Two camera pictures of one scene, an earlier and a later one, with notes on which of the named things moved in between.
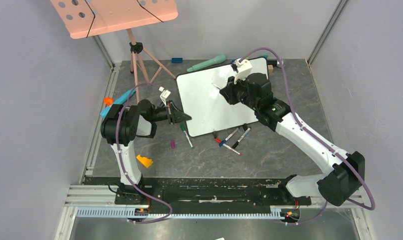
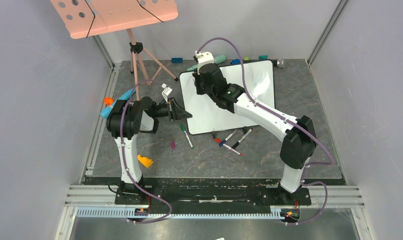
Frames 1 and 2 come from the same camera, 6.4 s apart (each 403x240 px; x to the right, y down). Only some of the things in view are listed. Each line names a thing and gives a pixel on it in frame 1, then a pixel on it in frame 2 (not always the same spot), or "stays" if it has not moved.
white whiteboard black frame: x=203 y=101 stays
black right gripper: x=229 y=91 → x=201 y=82
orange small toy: x=108 y=100 stays
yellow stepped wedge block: x=145 y=161 stays
